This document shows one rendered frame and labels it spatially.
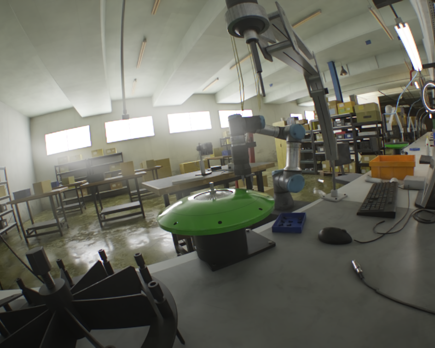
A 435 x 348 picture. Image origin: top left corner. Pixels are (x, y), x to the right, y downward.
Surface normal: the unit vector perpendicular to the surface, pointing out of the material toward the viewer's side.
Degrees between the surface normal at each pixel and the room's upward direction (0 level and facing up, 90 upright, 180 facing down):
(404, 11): 90
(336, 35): 90
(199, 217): 23
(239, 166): 87
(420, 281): 0
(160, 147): 90
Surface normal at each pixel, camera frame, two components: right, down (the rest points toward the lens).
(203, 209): -0.20, -0.89
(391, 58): -0.88, 0.18
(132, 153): 0.46, 0.04
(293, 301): -0.14, -0.98
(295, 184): 0.16, 0.18
